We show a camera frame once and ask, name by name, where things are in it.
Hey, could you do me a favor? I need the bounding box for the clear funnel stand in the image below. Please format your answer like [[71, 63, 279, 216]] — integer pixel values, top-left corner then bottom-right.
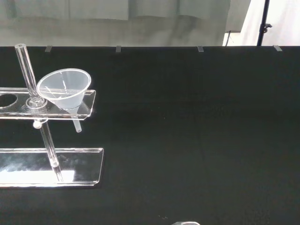
[[0, 43, 105, 189]]

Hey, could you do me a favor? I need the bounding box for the black tripod stand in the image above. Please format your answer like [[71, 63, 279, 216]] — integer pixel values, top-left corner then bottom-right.
[[256, 0, 273, 46]]

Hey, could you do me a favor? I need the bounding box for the black cloth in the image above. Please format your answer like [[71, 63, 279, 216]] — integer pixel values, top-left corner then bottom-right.
[[0, 45, 300, 225]]

